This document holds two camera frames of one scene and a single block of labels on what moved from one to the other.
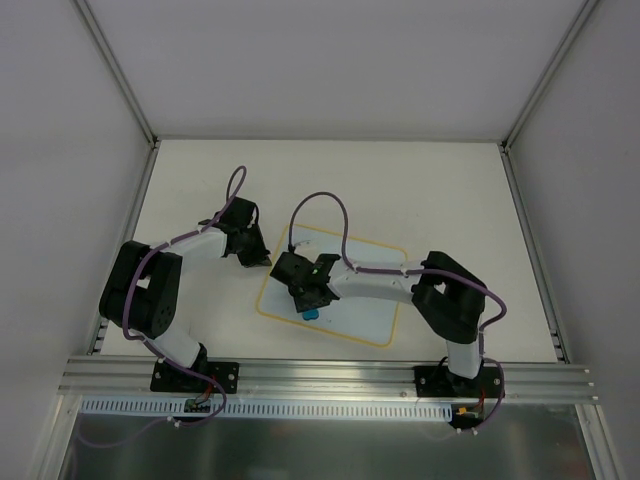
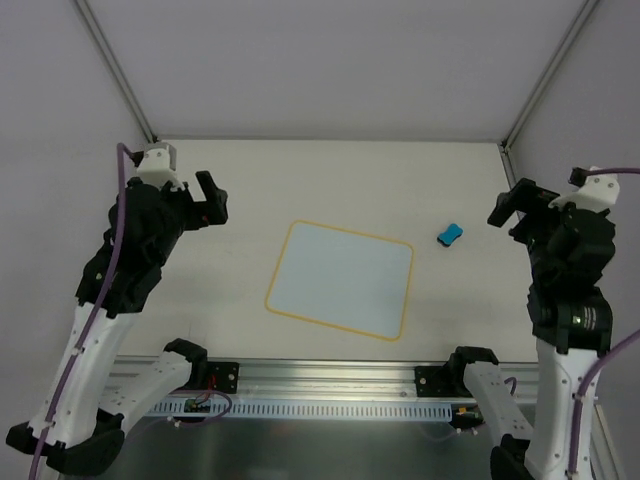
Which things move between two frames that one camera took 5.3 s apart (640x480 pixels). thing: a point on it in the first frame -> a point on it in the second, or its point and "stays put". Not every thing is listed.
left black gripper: (251, 247) -> (198, 206)
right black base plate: (440, 382) stays put
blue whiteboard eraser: (310, 314) -> (452, 232)
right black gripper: (302, 292) -> (523, 215)
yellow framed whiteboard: (371, 317) stays put
